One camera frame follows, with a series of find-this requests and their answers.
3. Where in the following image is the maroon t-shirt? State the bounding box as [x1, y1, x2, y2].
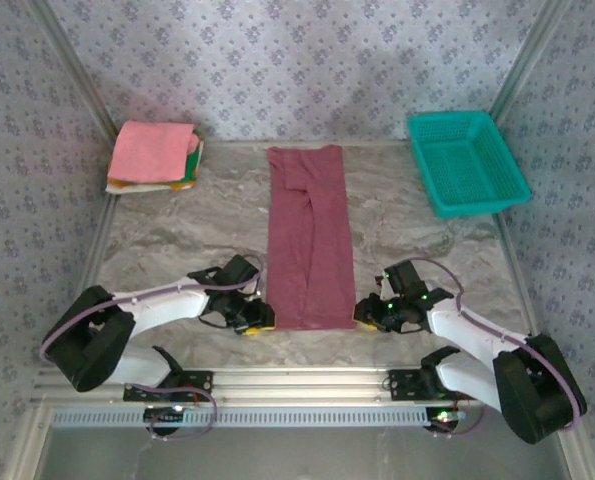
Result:
[265, 144, 357, 332]

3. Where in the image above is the black electronics module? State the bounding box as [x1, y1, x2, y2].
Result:
[143, 405, 186, 434]
[425, 407, 466, 435]

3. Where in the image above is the green folded t-shirt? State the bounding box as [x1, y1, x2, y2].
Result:
[181, 132, 205, 184]

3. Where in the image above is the white and yellow folded t-shirt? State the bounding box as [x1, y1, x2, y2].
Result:
[105, 174, 198, 196]

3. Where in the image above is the teal plastic basket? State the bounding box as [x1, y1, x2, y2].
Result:
[407, 110, 532, 219]

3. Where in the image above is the pink folded t-shirt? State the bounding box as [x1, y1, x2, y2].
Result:
[107, 119, 198, 184]

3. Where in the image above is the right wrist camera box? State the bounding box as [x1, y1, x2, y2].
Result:
[374, 273, 396, 302]

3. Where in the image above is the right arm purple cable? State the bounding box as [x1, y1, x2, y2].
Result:
[406, 257, 589, 439]

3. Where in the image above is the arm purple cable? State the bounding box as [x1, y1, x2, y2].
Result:
[39, 253, 268, 442]
[406, 257, 589, 439]

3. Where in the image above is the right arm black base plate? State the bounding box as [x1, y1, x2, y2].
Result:
[387, 368, 480, 401]

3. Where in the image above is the aluminium mounting rail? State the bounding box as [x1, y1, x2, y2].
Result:
[31, 366, 496, 404]

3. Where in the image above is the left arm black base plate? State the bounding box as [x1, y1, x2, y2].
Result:
[123, 368, 214, 402]

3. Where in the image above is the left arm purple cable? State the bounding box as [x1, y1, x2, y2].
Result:
[39, 253, 268, 442]

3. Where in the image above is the grey slotted cable duct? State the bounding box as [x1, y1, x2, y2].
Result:
[50, 405, 431, 429]

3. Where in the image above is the aluminium frame leg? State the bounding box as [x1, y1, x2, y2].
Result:
[6, 402, 53, 480]
[556, 429, 595, 480]

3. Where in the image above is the aluminium frame post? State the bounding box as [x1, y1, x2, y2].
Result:
[489, 0, 576, 126]
[26, 0, 121, 139]

